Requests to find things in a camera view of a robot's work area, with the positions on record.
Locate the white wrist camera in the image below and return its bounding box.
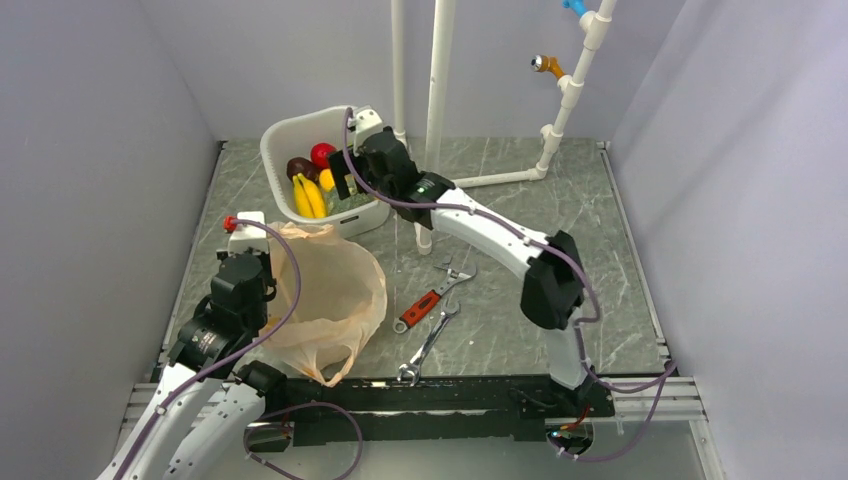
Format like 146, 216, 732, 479
223, 211, 270, 257
348, 105, 384, 151

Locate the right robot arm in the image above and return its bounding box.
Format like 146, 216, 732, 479
329, 127, 600, 415

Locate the translucent orange plastic bag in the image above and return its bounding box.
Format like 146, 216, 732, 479
256, 222, 388, 387

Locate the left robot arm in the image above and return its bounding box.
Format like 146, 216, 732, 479
100, 250, 288, 479

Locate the red-handled adjustable wrench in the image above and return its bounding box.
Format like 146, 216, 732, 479
392, 256, 478, 334

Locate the red fake apple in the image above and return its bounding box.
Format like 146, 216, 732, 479
310, 142, 337, 170

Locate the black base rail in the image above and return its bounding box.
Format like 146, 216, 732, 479
247, 374, 615, 453

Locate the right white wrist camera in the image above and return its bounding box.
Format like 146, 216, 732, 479
348, 105, 384, 151

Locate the blue hook peg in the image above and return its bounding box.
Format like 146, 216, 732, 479
562, 0, 589, 18

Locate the yellow fake banana bunch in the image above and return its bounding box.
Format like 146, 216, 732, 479
292, 173, 328, 219

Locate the yellow fake lemon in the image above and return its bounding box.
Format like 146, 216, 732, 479
319, 168, 336, 192

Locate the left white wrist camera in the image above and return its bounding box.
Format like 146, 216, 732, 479
223, 211, 270, 257

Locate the dark brown fake fruit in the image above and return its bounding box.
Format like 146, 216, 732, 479
286, 157, 320, 182

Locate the white plastic basket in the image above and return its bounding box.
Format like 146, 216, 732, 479
260, 105, 389, 238

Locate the white PVC pipe frame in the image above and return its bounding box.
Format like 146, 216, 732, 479
404, 1, 629, 260

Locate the orange hook peg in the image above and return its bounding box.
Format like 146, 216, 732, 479
530, 55, 565, 80

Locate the silver combination wrench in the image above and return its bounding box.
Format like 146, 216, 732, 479
396, 301, 461, 386

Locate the green netted fake melon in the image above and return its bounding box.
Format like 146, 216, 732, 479
325, 189, 374, 216

